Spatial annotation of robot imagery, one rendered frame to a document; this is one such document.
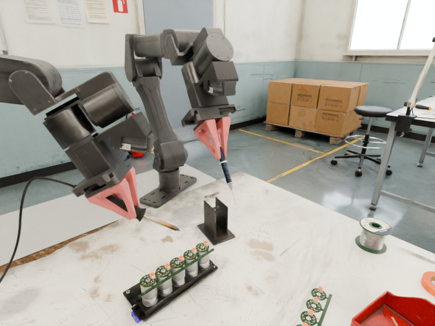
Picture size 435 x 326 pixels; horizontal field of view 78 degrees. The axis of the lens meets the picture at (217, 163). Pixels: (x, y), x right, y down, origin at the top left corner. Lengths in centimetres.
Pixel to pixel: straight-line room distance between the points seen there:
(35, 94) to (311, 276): 54
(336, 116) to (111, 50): 275
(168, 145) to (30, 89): 40
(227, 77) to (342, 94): 330
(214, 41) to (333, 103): 332
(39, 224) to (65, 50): 238
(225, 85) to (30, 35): 261
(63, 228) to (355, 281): 65
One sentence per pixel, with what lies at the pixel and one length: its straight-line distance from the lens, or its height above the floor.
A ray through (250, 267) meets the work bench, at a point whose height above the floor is 75.
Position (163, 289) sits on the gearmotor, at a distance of 49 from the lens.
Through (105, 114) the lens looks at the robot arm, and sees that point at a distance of 44.
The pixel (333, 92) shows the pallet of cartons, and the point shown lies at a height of 67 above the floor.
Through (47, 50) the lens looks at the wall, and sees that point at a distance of 300.
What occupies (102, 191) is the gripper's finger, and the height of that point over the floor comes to 94.
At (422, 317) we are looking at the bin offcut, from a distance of 55.
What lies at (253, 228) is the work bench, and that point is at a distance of 67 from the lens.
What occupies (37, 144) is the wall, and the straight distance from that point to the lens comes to 306.
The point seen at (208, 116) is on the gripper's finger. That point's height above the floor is 103.
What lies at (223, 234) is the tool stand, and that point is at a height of 75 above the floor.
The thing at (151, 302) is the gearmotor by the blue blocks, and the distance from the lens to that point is 49.
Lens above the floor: 114
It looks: 23 degrees down
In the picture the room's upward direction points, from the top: straight up
